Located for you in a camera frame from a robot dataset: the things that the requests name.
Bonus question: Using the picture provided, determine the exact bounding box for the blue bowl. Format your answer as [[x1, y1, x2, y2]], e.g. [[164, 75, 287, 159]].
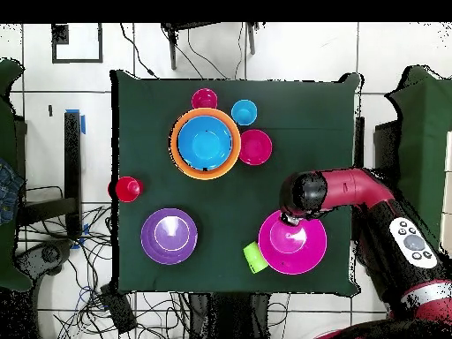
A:
[[177, 115, 233, 171]]

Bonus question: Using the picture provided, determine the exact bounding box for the small crimson pink bowl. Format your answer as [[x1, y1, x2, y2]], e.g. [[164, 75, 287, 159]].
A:
[[238, 129, 274, 166]]

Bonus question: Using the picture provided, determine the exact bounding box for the large orange bowl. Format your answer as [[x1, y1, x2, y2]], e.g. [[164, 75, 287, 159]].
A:
[[169, 107, 242, 181]]

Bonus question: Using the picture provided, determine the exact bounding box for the green cup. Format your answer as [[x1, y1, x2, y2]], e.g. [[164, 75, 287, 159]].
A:
[[242, 240, 270, 275]]

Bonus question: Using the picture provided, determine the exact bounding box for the large magenta bowl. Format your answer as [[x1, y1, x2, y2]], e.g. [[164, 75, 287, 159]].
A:
[[258, 208, 328, 275]]

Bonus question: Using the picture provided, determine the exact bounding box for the dark green tablecloth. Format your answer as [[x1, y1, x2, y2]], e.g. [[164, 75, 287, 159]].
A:
[[109, 68, 365, 297]]

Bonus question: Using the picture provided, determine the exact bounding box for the blue cup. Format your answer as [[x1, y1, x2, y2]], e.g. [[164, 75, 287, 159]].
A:
[[230, 99, 259, 127]]

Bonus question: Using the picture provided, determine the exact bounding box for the purple bowl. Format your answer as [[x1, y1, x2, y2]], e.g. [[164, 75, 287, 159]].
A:
[[140, 207, 199, 266]]

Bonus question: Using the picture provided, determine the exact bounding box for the crimson pink cup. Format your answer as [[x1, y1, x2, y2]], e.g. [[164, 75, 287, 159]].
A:
[[191, 87, 219, 109]]

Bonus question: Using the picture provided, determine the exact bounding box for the red cup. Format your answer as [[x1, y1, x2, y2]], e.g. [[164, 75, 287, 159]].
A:
[[107, 176, 145, 204]]

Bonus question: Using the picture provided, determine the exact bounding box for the dark metal legged stand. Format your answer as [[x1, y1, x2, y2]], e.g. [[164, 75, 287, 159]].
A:
[[160, 21, 260, 71]]

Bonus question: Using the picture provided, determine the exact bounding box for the blue tape strip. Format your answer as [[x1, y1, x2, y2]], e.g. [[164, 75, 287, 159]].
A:
[[65, 108, 87, 136]]

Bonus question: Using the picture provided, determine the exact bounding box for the black metal bar stand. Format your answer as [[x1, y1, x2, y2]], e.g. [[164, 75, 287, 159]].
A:
[[17, 111, 83, 239]]

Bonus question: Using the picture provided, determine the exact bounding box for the black power strip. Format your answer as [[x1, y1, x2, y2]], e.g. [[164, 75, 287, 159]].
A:
[[99, 284, 138, 335]]

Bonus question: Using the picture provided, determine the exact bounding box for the black office chair base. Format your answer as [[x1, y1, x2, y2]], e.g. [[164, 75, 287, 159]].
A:
[[15, 238, 73, 278]]

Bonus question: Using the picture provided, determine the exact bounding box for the green cloth covered table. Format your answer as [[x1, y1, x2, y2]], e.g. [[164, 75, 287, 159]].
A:
[[384, 64, 452, 252], [0, 56, 34, 292]]

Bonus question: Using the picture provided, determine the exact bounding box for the blue denim fabric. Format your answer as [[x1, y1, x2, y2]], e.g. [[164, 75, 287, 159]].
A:
[[0, 157, 25, 226]]

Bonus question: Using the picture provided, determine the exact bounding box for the white box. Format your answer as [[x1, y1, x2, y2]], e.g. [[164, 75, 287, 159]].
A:
[[439, 130, 452, 257]]

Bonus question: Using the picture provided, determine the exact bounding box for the black cable with plug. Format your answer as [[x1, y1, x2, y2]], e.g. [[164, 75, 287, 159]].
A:
[[118, 22, 159, 79]]

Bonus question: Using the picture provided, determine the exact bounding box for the tangle of black cables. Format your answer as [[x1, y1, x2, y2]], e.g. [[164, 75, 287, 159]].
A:
[[17, 185, 199, 339]]

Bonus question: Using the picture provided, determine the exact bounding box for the grey square floor frame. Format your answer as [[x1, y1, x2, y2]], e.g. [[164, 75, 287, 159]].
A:
[[51, 23, 104, 64]]

